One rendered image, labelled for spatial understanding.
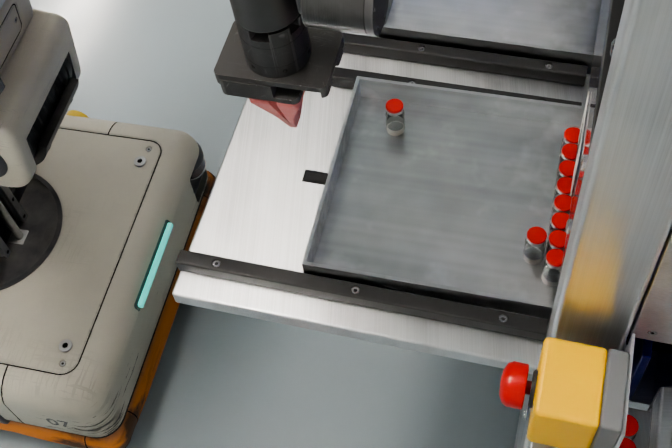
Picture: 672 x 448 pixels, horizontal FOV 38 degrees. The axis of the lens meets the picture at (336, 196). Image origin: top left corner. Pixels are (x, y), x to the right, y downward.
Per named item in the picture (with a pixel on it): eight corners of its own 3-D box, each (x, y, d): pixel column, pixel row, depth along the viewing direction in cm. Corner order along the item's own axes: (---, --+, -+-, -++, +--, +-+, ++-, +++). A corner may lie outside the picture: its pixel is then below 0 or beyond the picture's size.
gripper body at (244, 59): (328, 103, 82) (317, 44, 76) (216, 87, 85) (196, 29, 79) (346, 45, 86) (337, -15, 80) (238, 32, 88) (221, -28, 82)
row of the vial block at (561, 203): (579, 152, 111) (584, 127, 107) (561, 289, 101) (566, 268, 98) (560, 149, 111) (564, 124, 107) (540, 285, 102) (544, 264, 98)
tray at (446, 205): (645, 133, 111) (651, 115, 109) (627, 336, 98) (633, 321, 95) (358, 94, 118) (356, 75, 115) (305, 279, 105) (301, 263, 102)
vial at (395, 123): (406, 123, 115) (405, 100, 111) (403, 137, 114) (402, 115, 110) (388, 120, 115) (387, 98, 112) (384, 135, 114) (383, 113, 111)
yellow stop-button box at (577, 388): (617, 383, 87) (631, 350, 81) (608, 460, 84) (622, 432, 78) (533, 366, 89) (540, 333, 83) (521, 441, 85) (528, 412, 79)
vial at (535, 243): (544, 249, 104) (549, 227, 100) (542, 267, 103) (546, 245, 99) (524, 246, 105) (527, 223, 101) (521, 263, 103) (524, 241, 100)
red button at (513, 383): (545, 378, 86) (549, 360, 83) (538, 420, 84) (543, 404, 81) (502, 369, 87) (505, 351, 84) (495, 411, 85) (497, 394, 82)
